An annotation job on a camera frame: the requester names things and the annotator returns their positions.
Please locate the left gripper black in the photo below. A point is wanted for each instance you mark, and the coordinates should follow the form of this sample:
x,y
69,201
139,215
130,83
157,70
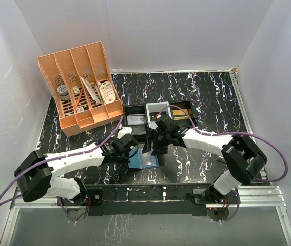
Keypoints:
x,y
131,143

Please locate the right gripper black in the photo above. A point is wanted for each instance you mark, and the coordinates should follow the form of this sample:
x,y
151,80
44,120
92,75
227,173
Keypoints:
x,y
156,139

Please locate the blue leather card holder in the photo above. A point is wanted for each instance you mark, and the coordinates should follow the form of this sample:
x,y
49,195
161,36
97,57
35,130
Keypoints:
x,y
143,161

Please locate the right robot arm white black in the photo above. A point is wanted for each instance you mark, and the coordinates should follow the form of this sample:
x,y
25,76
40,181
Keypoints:
x,y
244,159

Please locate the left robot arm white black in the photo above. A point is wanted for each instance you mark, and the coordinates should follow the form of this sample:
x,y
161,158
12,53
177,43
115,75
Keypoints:
x,y
43,174

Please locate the silver card in tray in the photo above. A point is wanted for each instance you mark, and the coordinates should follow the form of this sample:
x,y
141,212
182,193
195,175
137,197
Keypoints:
x,y
136,119

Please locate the white plastic bin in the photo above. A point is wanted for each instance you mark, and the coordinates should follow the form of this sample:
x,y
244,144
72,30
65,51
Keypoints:
x,y
155,108

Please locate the black tray right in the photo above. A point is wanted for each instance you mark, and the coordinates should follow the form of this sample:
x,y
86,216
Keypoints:
x,y
185,104

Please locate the black tray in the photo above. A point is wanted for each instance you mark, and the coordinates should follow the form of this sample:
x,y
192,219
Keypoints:
x,y
136,130
185,104

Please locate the gold box in tray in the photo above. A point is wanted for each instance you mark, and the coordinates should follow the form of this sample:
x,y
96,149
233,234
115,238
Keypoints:
x,y
180,115

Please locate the black tray left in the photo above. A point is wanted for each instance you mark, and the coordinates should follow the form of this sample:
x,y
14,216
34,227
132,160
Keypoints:
x,y
136,130

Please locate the white labelled blister pack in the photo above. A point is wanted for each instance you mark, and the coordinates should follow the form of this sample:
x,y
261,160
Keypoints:
x,y
107,92

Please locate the white paper packet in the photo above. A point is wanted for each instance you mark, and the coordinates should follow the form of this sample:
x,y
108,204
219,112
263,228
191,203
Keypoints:
x,y
90,90

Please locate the small white red box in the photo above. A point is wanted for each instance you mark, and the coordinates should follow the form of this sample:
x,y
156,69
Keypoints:
x,y
220,159

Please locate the orange pencil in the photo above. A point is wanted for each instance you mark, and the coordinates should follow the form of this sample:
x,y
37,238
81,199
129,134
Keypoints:
x,y
78,97

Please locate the small white eraser box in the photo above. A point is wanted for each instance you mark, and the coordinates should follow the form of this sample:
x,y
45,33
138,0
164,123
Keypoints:
x,y
76,90

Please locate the orange plastic file organizer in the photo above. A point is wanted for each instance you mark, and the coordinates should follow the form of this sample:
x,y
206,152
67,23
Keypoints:
x,y
65,68

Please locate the roll of tape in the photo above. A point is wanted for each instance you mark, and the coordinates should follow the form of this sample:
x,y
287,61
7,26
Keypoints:
x,y
63,93

